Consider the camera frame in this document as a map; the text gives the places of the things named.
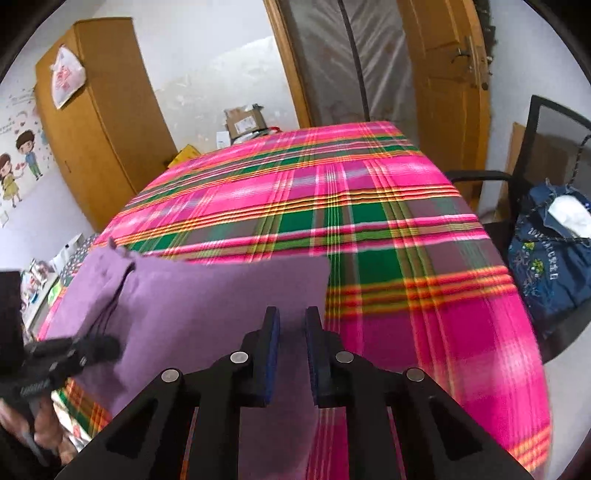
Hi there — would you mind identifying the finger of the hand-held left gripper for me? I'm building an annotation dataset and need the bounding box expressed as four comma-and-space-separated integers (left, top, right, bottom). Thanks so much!
69, 335, 122, 365

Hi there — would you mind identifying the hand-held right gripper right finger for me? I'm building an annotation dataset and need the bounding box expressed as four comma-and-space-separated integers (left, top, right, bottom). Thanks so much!
305, 307, 532, 480

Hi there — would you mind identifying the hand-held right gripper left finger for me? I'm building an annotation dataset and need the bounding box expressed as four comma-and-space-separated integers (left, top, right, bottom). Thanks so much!
55, 307, 280, 480

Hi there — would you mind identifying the purple fleece garment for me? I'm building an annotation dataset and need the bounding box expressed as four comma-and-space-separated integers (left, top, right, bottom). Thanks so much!
44, 237, 331, 480

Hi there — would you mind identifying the person's left hand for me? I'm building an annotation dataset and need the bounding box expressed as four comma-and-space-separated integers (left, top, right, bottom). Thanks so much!
0, 401, 65, 460

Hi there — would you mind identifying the white shopping bag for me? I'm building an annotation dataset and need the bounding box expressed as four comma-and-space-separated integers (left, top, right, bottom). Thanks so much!
48, 235, 84, 273

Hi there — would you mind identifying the folded floral cloth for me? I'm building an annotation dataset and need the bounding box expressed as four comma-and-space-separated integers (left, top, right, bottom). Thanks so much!
59, 233, 100, 287

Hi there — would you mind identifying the pink green plaid blanket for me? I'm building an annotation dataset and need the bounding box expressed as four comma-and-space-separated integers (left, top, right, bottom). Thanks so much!
39, 121, 552, 480

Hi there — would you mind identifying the yellow bag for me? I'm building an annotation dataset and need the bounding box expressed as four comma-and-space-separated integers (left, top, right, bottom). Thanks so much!
167, 145, 201, 169

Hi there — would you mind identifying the wooden wardrobe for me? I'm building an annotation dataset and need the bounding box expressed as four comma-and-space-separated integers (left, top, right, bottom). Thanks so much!
34, 17, 178, 232

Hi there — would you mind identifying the cardboard box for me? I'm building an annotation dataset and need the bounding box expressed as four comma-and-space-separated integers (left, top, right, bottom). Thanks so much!
224, 105, 269, 141

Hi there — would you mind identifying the white plastic bag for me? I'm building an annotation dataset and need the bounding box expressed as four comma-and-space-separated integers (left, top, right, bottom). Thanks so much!
50, 44, 86, 109

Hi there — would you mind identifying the blue denim bag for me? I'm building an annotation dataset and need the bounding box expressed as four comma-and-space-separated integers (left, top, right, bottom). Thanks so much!
508, 182, 591, 333

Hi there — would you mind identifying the flat cardboard sheet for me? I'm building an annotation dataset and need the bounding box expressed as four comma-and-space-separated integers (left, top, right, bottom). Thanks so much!
496, 121, 527, 217

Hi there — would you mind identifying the wooden door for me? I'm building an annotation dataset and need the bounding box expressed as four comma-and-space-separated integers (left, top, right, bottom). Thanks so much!
397, 0, 491, 204

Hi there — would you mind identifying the clear plastic door curtain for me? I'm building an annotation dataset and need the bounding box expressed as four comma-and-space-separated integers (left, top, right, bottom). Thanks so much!
279, 0, 419, 139

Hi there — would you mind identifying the black mesh office chair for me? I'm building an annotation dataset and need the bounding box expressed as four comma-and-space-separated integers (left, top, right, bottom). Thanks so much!
445, 95, 591, 365

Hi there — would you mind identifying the metal door lock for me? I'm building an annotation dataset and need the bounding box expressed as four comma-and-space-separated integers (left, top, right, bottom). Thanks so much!
452, 34, 490, 90

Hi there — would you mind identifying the cartoon wall poster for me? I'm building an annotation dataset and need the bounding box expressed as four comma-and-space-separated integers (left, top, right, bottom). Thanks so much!
0, 88, 56, 227

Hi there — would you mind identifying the wooden door frame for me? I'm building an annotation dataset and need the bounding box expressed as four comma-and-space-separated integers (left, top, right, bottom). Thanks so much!
264, 0, 315, 130

